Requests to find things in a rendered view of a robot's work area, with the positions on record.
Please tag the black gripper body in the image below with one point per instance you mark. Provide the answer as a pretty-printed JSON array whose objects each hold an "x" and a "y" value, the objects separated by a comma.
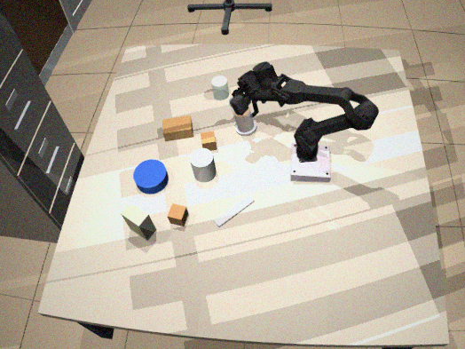
[{"x": 240, "y": 102}]

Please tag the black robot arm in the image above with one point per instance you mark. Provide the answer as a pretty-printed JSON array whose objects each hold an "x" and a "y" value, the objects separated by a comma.
[{"x": 308, "y": 134}]

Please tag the white flat bar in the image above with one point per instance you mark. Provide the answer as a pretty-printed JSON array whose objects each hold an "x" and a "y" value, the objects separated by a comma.
[{"x": 237, "y": 208}]

